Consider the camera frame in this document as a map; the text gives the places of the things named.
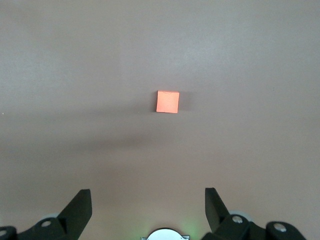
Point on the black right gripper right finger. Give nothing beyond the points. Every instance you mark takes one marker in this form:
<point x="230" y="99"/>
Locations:
<point x="217" y="217"/>

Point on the brown table mat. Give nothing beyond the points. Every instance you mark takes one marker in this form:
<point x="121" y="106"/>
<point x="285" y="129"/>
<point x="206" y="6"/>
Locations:
<point x="75" y="75"/>

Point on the orange foam block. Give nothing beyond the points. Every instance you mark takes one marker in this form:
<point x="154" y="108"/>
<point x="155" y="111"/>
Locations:
<point x="167" y="102"/>

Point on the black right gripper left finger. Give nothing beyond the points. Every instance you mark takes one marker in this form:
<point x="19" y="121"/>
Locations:
<point x="72" y="220"/>

